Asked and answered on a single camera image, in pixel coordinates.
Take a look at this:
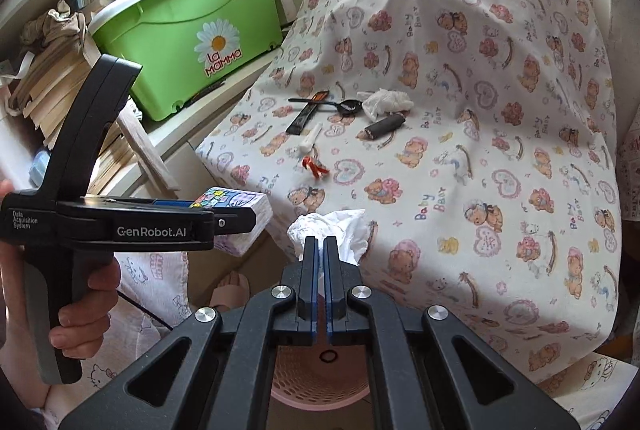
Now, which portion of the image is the wooden slat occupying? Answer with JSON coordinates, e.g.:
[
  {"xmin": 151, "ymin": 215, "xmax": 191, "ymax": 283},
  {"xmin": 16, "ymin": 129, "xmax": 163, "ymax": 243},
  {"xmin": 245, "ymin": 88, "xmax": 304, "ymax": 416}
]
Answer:
[{"xmin": 117, "ymin": 100, "xmax": 182, "ymax": 194}]

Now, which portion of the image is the black plastic spoon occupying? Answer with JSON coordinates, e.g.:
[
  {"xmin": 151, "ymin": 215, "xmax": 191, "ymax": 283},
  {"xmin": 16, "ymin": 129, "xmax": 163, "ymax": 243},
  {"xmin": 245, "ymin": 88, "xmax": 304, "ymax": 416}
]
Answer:
[{"xmin": 288, "ymin": 97, "xmax": 365, "ymax": 116}]

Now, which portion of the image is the colourful tissue pack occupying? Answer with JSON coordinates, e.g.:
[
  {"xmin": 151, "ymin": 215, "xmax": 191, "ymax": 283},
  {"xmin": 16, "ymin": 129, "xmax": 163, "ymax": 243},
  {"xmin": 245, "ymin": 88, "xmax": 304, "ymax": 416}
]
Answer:
[{"xmin": 192, "ymin": 187, "xmax": 273, "ymax": 257}]

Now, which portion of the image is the stack of old books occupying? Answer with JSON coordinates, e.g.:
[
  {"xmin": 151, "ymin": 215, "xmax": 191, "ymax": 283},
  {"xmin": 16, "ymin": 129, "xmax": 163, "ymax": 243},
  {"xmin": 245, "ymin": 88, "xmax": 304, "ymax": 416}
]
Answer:
[{"xmin": 7, "ymin": 28, "xmax": 138, "ymax": 193}]

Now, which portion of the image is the black packet strip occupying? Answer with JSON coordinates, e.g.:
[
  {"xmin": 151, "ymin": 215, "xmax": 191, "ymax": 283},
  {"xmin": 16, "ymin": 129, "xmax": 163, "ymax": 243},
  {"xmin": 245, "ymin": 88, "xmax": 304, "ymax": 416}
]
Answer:
[{"xmin": 286, "ymin": 90, "xmax": 328, "ymax": 135}]

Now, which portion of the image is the pink plastic basket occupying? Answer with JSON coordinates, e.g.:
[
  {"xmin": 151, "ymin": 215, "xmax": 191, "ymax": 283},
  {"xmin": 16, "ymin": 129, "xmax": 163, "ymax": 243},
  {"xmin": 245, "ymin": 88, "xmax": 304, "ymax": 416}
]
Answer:
[{"xmin": 270, "ymin": 290, "xmax": 373, "ymax": 413}]

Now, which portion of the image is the person's left hand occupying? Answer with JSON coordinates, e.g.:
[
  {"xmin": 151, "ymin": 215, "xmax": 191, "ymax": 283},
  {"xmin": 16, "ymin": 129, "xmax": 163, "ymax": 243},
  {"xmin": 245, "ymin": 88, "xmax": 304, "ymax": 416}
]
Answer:
[{"xmin": 0, "ymin": 179, "xmax": 122, "ymax": 357}]

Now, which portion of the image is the large white tissue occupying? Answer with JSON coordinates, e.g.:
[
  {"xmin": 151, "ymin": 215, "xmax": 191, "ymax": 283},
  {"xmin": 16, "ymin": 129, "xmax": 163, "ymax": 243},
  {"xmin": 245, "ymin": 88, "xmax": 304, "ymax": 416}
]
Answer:
[{"xmin": 287, "ymin": 209, "xmax": 376, "ymax": 267}]

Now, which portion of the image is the green plastic storage bin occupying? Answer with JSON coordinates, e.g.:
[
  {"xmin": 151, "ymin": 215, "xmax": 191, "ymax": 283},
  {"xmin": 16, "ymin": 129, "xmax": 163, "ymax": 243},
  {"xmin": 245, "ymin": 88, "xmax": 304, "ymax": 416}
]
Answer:
[{"xmin": 87, "ymin": 0, "xmax": 283, "ymax": 122}]

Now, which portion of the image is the small white tissue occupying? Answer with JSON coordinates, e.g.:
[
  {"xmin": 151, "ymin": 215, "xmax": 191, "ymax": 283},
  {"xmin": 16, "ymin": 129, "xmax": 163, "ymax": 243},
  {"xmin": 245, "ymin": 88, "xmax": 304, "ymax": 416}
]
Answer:
[{"xmin": 361, "ymin": 88, "xmax": 414, "ymax": 119}]

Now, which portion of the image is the bear print bed sheet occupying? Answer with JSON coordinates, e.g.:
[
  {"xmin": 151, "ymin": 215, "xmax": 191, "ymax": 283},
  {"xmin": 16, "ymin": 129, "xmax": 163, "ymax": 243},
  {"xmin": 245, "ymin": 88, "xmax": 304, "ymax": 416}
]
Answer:
[{"xmin": 195, "ymin": 0, "xmax": 623, "ymax": 386}]

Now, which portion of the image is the dark cylinder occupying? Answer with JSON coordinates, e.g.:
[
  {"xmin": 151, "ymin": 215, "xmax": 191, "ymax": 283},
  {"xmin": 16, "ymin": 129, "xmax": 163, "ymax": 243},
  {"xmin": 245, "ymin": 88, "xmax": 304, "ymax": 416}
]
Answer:
[{"xmin": 365, "ymin": 111, "xmax": 407, "ymax": 141}]

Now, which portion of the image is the red ribbon scrap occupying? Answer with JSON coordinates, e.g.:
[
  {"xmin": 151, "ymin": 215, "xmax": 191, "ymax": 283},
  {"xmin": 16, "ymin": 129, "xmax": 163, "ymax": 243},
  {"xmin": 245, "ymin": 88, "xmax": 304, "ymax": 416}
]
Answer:
[{"xmin": 300, "ymin": 155, "xmax": 330, "ymax": 179}]

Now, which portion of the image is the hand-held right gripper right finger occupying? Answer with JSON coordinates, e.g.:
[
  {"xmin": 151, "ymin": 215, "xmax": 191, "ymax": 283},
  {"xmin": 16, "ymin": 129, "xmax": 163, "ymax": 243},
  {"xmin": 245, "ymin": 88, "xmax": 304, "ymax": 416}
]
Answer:
[{"xmin": 322, "ymin": 236, "xmax": 583, "ymax": 430}]

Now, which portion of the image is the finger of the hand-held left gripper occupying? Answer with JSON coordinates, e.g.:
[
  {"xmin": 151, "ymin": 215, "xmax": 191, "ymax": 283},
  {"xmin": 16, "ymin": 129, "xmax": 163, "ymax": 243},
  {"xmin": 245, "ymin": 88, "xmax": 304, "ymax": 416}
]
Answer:
[
  {"xmin": 212, "ymin": 209, "xmax": 256, "ymax": 237},
  {"xmin": 95, "ymin": 195, "xmax": 213, "ymax": 211}
]

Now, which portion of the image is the person's printed pyjama leg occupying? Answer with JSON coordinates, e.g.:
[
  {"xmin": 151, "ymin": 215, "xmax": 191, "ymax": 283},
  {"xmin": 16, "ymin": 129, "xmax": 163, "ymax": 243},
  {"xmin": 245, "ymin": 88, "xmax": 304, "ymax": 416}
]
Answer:
[
  {"xmin": 30, "ymin": 250, "xmax": 192, "ymax": 430},
  {"xmin": 537, "ymin": 350, "xmax": 637, "ymax": 430}
]

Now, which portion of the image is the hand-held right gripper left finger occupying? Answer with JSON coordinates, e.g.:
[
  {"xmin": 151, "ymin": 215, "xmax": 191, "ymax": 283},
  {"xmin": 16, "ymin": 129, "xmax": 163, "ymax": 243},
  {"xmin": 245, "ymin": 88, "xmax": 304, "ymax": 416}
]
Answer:
[{"xmin": 57, "ymin": 236, "xmax": 321, "ymax": 430}]

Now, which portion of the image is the white plastic stick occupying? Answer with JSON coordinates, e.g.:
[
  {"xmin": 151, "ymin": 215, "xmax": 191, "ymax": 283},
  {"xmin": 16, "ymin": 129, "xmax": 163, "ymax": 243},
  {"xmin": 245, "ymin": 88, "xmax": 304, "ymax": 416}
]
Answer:
[{"xmin": 295, "ymin": 123, "xmax": 324, "ymax": 156}]

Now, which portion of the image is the beige cloth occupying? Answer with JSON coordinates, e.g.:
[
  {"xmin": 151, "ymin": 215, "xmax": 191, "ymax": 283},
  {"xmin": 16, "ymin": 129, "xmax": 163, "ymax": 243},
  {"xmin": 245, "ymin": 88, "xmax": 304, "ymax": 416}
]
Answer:
[{"xmin": 22, "ymin": 0, "xmax": 92, "ymax": 50}]

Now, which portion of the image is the black cable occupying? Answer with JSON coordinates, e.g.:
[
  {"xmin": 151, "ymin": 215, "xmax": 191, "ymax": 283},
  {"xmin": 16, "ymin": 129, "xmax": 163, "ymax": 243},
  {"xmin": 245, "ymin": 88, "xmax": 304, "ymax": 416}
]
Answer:
[{"xmin": 116, "ymin": 289, "xmax": 173, "ymax": 330}]

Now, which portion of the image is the person's foot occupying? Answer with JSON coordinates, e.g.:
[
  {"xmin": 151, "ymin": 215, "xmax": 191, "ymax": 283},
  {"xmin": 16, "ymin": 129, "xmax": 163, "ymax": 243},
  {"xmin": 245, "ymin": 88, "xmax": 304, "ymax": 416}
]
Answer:
[{"xmin": 209, "ymin": 269, "xmax": 252, "ymax": 307}]

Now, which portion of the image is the white shelf unit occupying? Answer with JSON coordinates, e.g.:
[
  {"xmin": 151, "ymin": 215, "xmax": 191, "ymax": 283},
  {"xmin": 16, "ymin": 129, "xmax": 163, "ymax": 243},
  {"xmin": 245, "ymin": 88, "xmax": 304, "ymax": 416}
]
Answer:
[{"xmin": 0, "ymin": 0, "xmax": 306, "ymax": 211}]

